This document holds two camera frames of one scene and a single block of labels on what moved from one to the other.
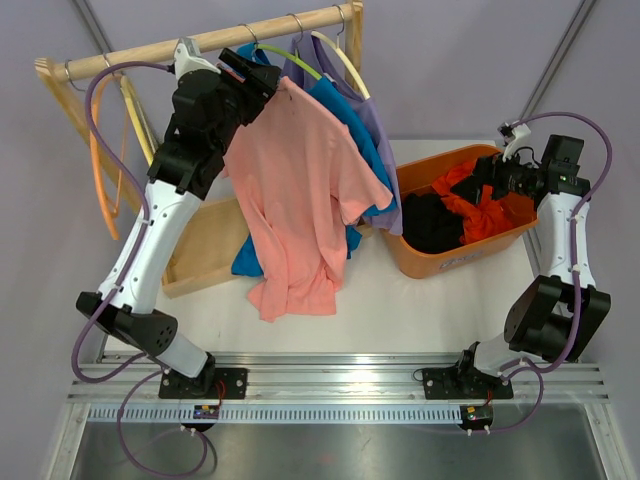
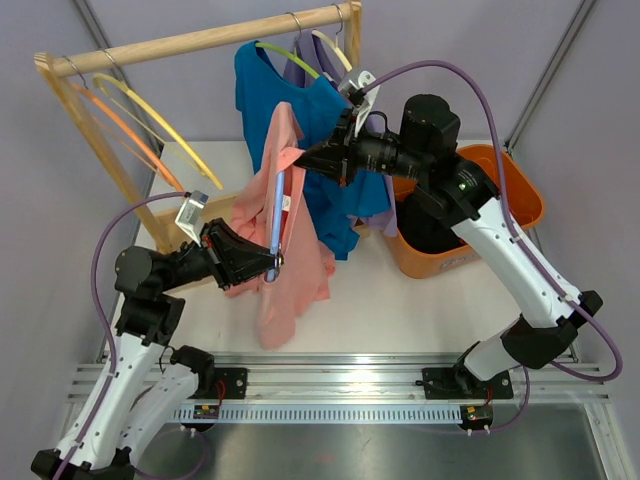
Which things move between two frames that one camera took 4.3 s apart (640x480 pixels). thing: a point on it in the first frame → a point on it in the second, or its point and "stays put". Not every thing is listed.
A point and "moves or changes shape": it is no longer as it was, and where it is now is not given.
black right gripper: [471, 187] → [336, 158]
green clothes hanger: [295, 58] stays put
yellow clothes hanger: [143, 128] → [133, 93]
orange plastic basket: [418, 175] stays put
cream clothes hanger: [341, 54] stays put
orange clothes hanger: [119, 80] → [99, 100]
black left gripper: [258, 85] → [242, 258]
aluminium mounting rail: [124, 388] stays put
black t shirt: [429, 225] stays put
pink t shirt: [301, 176] moves or changes shape
